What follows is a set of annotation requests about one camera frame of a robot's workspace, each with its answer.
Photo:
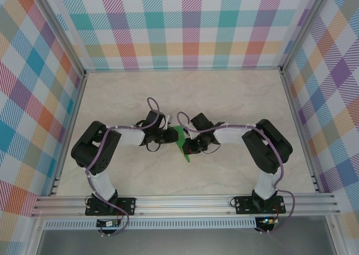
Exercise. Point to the green square paper sheet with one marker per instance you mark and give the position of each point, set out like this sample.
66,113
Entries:
182,138

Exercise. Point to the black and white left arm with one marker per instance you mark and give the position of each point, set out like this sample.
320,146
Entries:
102,182

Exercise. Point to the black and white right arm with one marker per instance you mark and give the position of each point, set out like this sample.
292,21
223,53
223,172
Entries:
266,182

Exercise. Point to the grey metal shelf panel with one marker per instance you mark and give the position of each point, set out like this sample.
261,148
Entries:
182,243

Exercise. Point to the small circuit board green light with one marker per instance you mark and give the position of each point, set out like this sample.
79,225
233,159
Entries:
267,220

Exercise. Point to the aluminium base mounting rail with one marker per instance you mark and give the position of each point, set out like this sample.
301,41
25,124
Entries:
182,204

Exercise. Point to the thin aluminium wall rail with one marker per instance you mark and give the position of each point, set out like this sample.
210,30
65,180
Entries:
182,69

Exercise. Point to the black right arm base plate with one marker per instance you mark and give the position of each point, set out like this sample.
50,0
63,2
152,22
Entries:
244,204

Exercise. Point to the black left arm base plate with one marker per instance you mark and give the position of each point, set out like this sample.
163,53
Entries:
127,205

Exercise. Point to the aluminium table side rail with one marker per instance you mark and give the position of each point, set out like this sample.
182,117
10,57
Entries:
299,131
69,134

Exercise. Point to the aluminium frame post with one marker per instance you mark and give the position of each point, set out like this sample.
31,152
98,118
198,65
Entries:
60,30
304,27

